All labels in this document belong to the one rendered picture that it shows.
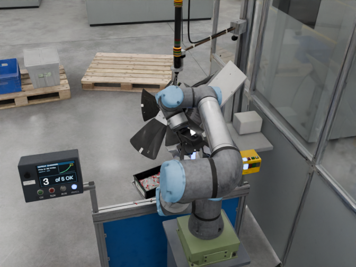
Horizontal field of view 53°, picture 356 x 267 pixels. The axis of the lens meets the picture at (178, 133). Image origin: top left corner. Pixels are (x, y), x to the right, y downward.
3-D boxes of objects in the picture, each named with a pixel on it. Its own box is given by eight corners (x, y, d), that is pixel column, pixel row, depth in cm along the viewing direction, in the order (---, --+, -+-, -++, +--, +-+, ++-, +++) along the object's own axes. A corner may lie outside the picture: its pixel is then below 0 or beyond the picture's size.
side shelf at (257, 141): (249, 122, 268) (250, 118, 267) (272, 150, 240) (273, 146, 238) (220, 126, 263) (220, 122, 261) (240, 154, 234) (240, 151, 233)
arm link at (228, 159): (259, 176, 94) (219, 77, 131) (219, 179, 93) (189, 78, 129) (252, 203, 102) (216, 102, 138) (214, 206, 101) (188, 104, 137)
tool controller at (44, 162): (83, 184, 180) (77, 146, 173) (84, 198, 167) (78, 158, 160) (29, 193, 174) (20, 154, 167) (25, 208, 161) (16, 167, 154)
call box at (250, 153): (251, 162, 206) (254, 148, 200) (258, 174, 198) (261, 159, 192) (225, 167, 202) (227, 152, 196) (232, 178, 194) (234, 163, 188)
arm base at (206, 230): (227, 237, 145) (229, 220, 140) (191, 241, 143) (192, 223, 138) (219, 212, 158) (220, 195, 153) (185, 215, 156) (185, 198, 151)
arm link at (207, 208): (224, 217, 141) (227, 191, 134) (191, 221, 139) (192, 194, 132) (217, 197, 151) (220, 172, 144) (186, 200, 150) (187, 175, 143)
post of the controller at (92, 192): (98, 208, 189) (94, 180, 177) (98, 212, 186) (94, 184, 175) (92, 209, 188) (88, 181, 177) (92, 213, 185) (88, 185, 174)
